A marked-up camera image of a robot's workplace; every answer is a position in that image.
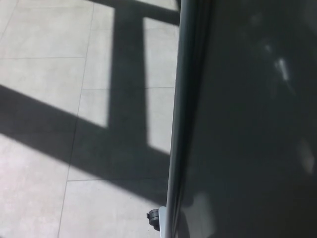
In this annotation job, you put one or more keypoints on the silver whiteboard stand leg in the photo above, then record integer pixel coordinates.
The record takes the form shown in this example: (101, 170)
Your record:
(162, 220)

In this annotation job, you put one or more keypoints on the small black latch knob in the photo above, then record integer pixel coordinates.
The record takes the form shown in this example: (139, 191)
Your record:
(154, 218)

